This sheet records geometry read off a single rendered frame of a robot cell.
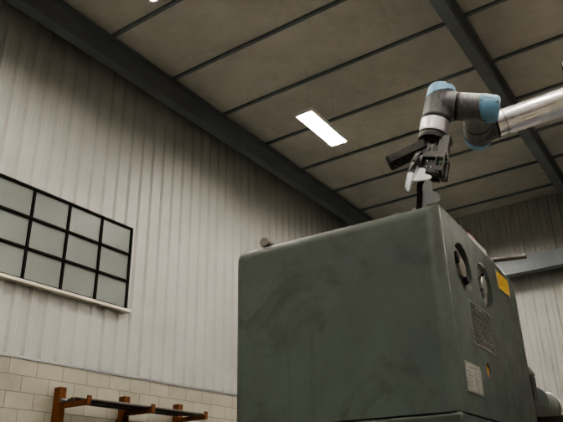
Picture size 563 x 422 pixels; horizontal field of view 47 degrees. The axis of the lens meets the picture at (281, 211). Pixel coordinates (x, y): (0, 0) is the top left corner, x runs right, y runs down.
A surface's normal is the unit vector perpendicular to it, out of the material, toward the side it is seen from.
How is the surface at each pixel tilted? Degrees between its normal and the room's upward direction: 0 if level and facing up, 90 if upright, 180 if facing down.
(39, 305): 90
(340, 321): 90
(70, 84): 90
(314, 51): 180
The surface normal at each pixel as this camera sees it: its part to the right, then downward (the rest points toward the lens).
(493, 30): 0.02, 0.91
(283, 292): -0.54, -0.33
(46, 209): 0.83, -0.25
